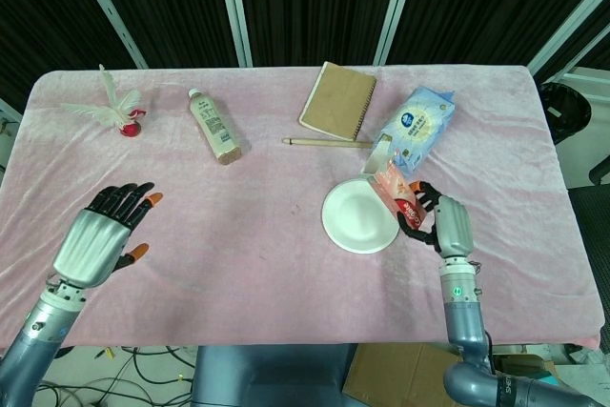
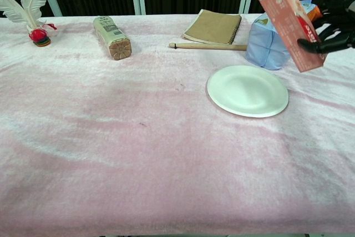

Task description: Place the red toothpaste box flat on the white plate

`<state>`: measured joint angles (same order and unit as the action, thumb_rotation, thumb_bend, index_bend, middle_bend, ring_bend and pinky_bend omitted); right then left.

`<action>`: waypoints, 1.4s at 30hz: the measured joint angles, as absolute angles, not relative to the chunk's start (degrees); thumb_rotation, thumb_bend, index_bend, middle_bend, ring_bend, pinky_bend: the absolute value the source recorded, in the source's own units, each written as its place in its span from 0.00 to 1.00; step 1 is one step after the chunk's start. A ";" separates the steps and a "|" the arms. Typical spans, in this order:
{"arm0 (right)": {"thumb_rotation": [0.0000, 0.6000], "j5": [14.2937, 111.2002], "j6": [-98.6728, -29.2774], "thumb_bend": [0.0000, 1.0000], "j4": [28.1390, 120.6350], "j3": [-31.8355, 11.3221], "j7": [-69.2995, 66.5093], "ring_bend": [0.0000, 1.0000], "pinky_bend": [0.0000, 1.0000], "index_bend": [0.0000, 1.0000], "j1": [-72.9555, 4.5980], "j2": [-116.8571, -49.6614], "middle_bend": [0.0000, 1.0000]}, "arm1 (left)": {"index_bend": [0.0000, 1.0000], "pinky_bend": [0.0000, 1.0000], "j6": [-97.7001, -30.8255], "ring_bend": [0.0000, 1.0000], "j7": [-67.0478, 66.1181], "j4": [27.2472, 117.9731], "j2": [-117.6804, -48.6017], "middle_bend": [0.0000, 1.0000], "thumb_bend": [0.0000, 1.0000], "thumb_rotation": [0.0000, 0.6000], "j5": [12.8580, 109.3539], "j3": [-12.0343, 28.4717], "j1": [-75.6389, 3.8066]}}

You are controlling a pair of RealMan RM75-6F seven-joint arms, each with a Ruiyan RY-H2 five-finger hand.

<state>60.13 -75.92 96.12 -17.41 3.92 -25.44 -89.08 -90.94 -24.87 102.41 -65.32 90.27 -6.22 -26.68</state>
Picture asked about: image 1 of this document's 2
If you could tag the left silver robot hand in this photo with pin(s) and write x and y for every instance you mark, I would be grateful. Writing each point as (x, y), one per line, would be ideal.
(93, 245)

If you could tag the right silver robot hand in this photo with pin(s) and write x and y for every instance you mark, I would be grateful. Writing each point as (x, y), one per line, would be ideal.
(453, 228)

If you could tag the red Colgate toothpaste box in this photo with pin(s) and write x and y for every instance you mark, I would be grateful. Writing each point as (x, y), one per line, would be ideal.
(393, 185)

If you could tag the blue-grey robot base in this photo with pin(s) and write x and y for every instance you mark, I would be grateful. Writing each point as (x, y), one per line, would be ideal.
(267, 376)

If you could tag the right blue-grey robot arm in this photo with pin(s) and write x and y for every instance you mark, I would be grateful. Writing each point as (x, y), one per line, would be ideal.
(464, 316)

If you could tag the white round plate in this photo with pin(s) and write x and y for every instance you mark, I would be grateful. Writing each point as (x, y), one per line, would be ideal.
(355, 216)

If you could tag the brown cardboard box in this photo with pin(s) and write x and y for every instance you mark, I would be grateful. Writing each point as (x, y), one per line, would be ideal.
(395, 373)

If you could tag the blue tissue pack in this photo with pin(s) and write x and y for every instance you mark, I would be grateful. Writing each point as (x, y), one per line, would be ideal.
(419, 123)

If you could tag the white bird figurine red base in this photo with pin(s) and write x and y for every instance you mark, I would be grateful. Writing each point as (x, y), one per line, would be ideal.
(119, 109)

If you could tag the black office chair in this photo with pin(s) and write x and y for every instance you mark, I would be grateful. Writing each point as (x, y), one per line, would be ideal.
(593, 216)

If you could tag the pink table cloth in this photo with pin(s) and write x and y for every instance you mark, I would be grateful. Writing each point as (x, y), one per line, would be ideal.
(238, 216)

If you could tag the wooden pen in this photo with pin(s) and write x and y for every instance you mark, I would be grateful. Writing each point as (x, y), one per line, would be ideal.
(324, 142)

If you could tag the black waste bin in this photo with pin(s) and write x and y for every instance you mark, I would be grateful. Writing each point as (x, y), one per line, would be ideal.
(564, 109)

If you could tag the beige milk tea bottle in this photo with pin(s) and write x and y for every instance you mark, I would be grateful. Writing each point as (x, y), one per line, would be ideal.
(215, 127)

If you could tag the brown spiral notebook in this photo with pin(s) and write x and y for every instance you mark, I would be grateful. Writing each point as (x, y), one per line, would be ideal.
(338, 99)

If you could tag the white side table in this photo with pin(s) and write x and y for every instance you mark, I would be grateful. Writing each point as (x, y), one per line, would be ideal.
(598, 87)

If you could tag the white frame post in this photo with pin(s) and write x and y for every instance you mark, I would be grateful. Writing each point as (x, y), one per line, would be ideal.
(107, 9)
(233, 6)
(569, 23)
(394, 6)

